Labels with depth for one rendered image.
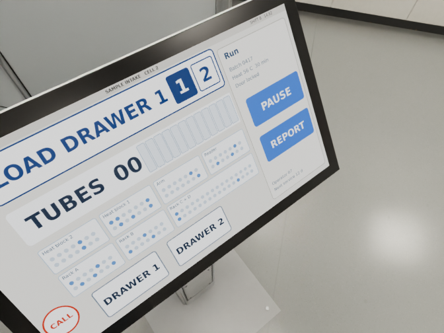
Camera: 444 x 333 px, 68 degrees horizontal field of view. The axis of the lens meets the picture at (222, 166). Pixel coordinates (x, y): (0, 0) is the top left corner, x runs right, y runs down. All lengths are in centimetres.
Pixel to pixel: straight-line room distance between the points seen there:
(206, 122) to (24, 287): 29
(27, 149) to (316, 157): 41
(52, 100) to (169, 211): 19
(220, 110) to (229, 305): 109
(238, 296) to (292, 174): 96
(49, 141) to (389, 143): 181
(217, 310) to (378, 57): 185
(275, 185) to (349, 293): 111
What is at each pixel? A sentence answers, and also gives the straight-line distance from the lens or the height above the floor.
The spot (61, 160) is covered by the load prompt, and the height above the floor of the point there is 115.
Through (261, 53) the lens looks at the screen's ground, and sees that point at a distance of 48.
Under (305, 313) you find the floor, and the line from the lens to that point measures 151.
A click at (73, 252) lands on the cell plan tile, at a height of 107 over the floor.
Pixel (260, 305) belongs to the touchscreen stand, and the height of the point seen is 3.
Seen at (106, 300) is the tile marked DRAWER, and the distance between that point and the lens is 48.
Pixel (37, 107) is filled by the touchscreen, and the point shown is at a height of 119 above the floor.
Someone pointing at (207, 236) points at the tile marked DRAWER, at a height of 100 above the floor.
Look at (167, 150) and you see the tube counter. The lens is 42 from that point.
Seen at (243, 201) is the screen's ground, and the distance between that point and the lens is 49.
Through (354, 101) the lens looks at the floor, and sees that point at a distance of 212.
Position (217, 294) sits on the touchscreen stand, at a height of 4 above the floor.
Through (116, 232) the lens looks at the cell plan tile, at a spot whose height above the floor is 106.
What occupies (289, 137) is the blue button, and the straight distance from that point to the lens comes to 52.
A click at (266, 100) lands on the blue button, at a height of 110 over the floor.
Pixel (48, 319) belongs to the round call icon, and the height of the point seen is 102.
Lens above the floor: 146
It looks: 60 degrees down
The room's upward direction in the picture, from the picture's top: 3 degrees clockwise
